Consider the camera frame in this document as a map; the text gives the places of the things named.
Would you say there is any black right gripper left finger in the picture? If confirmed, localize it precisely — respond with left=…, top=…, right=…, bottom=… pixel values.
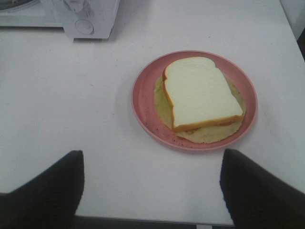
left=0, top=150, right=84, bottom=229

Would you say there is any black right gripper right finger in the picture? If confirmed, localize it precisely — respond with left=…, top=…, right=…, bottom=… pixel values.
left=220, top=149, right=305, bottom=229

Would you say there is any pink round plate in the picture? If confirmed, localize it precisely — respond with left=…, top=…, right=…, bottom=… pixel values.
left=131, top=50, right=258, bottom=152

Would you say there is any white bread sandwich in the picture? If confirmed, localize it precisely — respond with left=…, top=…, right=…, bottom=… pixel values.
left=154, top=57, right=246, bottom=144

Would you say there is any round white door-release button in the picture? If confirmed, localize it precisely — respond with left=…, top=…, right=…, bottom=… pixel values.
left=75, top=19, right=94, bottom=35

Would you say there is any white timer knob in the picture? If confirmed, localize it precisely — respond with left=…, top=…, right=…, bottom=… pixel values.
left=63, top=0, right=88, bottom=13

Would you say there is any white microwave oven body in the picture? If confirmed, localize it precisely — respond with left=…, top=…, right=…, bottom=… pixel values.
left=0, top=0, right=120, bottom=39

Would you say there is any glass microwave turntable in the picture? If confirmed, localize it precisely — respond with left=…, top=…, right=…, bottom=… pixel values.
left=0, top=0, right=38, bottom=10

